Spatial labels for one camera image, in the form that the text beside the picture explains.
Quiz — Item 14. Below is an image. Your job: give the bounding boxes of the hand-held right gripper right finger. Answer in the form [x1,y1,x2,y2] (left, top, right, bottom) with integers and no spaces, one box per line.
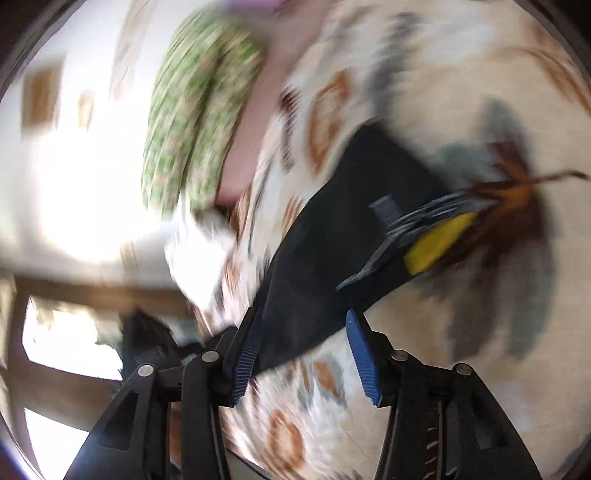
[345,308,543,480]

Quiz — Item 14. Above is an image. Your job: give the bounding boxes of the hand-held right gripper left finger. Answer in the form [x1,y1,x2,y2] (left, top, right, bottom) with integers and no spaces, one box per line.
[62,307,266,480]

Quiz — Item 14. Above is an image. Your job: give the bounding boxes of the black pants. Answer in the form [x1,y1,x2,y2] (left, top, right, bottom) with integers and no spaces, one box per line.
[252,122,476,374]

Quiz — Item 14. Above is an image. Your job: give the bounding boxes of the dark object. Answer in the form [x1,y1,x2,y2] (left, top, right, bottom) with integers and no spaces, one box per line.
[119,308,204,370]

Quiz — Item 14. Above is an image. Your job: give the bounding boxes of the green checked quilt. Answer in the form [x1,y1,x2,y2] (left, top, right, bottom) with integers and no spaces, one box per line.
[141,9,266,215]

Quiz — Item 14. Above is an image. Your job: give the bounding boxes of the pink bed sheet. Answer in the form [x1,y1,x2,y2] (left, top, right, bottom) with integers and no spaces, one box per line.
[217,28,333,208]

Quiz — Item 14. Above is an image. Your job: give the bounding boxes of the purple pillow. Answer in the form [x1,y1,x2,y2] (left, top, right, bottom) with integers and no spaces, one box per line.
[217,0,287,14]

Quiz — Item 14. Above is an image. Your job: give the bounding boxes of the brown wall picture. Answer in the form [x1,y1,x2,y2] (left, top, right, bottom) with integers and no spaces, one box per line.
[76,90,95,130]
[21,68,63,130]

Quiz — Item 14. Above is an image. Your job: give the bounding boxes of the white patterned pillow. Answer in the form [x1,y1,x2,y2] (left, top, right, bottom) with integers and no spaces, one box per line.
[164,210,241,315]

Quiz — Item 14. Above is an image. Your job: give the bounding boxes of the wooden door frame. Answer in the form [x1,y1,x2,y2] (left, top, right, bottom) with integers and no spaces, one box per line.
[0,272,195,435]

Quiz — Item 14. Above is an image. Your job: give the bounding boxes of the leaf print blanket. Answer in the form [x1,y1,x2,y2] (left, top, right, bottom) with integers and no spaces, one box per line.
[164,0,591,480]

